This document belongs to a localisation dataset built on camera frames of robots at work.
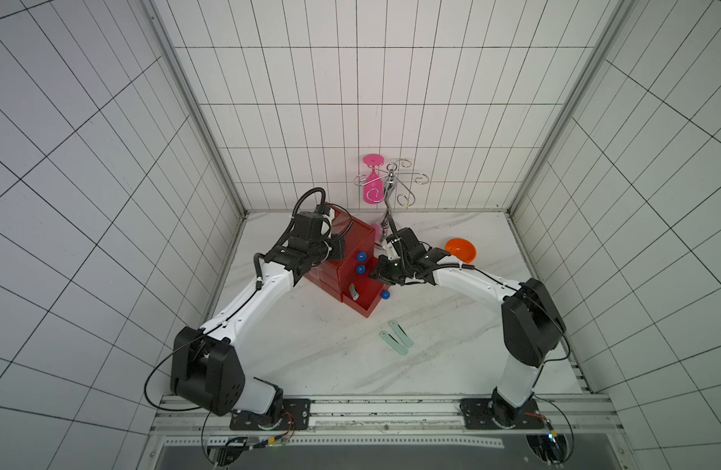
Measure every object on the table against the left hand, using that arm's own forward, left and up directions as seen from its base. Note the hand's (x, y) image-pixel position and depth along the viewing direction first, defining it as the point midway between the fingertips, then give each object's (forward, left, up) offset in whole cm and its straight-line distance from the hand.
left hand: (340, 249), depth 83 cm
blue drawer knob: (-2, -6, -8) cm, 10 cm away
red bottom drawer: (-6, -9, -14) cm, 18 cm away
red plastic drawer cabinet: (-7, -3, -5) cm, 9 cm away
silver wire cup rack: (+22, -16, +10) cm, 29 cm away
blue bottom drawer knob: (-7, -14, -15) cm, 22 cm away
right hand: (-1, -9, -8) cm, 12 cm away
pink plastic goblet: (+28, -10, 0) cm, 30 cm away
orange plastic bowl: (+13, -43, -17) cm, 48 cm away
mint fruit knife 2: (-21, -17, -20) cm, 34 cm away
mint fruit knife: (-7, -4, -14) cm, 16 cm away
